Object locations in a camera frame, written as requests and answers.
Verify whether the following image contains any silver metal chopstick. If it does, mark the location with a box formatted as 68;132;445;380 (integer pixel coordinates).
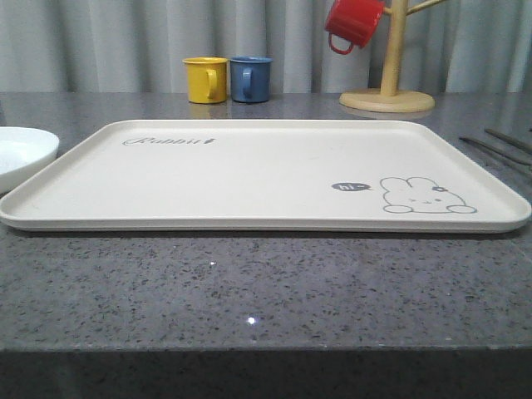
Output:
485;128;532;154

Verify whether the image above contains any white round plate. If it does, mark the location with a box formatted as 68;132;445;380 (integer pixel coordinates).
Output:
1;126;60;194

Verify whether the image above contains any silver metal fork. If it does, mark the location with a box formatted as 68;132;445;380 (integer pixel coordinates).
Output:
459;136;531;175

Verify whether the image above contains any cream rabbit serving tray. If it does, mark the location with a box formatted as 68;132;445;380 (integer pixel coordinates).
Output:
1;120;531;233

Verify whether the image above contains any blue enamel mug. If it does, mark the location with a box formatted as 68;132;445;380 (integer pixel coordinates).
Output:
229;56;273;103

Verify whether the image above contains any yellow enamel mug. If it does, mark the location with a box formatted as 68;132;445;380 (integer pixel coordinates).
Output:
183;57;228;104

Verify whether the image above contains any wooden mug tree stand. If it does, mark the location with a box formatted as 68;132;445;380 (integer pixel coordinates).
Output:
339;0;442;113

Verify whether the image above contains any red enamel mug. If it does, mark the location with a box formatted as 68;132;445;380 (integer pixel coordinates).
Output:
325;0;385;55

